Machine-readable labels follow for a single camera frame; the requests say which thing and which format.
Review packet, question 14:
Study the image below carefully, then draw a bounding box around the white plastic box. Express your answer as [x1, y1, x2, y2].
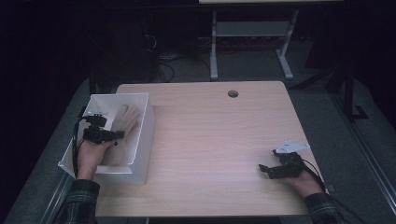
[57, 91, 156, 186]

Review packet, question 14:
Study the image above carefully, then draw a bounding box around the bundle of floor cables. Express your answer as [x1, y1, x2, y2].
[136, 15, 213, 84]

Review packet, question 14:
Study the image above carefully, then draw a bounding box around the person's right hand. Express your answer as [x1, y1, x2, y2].
[283, 169, 325, 198]

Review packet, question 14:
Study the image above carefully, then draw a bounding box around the dark metal stand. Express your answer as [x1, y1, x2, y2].
[289, 55, 370, 123]

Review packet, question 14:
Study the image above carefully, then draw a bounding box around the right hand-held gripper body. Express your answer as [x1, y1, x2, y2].
[270, 141, 311, 180]

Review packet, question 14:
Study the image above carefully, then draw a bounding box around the person's left hand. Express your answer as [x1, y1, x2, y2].
[76, 138, 117, 181]

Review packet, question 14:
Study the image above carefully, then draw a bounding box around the beige glove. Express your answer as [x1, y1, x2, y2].
[101, 104, 142, 166]

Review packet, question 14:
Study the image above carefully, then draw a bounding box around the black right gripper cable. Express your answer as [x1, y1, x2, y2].
[298, 158, 372, 224]

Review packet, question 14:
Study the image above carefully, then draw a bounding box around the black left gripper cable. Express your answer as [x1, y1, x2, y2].
[71, 115, 94, 179]

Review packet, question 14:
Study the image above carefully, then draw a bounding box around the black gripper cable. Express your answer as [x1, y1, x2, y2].
[71, 115, 94, 179]
[298, 158, 372, 224]

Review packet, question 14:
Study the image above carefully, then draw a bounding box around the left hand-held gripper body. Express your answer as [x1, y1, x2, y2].
[81, 109, 117, 145]

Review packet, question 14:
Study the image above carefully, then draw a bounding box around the grey metal table frame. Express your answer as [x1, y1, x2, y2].
[209, 8, 301, 82]

